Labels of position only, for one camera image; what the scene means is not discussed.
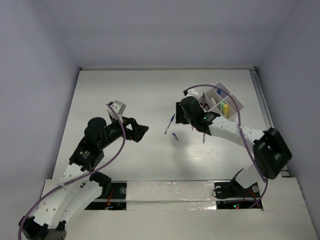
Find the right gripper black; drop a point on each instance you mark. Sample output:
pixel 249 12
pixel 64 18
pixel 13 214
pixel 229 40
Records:
pixel 180 115

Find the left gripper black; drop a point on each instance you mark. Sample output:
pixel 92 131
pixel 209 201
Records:
pixel 137 130

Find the blue pen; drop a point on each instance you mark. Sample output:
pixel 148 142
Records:
pixel 169 124

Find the black handled scissors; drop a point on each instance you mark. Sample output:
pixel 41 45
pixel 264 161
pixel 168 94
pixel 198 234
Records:
pixel 205 102

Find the clear green tube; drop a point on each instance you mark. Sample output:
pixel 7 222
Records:
pixel 222 107

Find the clear blue spray bottle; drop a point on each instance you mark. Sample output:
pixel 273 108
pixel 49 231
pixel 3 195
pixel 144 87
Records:
pixel 219 90

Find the yellow white glue stick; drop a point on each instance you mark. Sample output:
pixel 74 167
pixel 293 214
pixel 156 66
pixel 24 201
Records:
pixel 226 111

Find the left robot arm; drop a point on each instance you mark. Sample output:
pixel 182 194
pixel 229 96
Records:
pixel 81 183

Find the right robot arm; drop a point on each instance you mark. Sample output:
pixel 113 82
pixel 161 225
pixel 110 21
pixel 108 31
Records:
pixel 267 149

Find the white divided organizer tray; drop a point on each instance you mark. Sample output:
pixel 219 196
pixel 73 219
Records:
pixel 220 100

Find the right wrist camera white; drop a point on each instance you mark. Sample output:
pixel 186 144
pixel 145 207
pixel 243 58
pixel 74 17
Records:
pixel 192 92

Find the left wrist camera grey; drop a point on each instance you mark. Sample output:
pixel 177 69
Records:
pixel 115 108

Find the silver taped rail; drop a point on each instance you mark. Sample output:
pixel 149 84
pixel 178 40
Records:
pixel 185 195

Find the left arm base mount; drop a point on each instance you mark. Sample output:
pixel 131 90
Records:
pixel 113 194

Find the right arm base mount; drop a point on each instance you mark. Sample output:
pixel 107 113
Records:
pixel 230 195

